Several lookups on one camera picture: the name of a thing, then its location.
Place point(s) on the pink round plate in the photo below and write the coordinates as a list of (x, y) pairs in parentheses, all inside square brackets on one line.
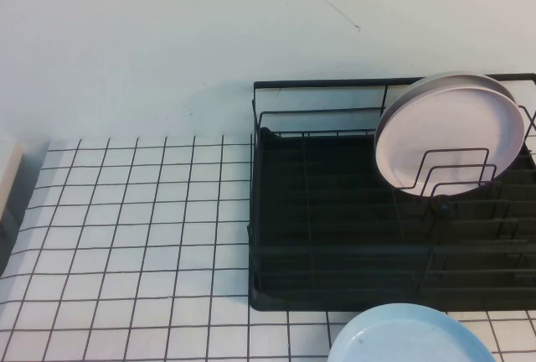
[(448, 127)]

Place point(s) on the grey-pink round plate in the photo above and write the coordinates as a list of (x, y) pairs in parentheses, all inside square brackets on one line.
[(456, 77)]

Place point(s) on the black plastic drip tray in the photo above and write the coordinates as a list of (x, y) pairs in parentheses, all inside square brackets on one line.
[(343, 194)]

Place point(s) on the white black-grid tablecloth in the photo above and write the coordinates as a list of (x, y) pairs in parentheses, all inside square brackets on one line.
[(125, 232)]

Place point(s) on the light blue round plate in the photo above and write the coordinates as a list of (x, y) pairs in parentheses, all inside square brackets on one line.
[(402, 337)]

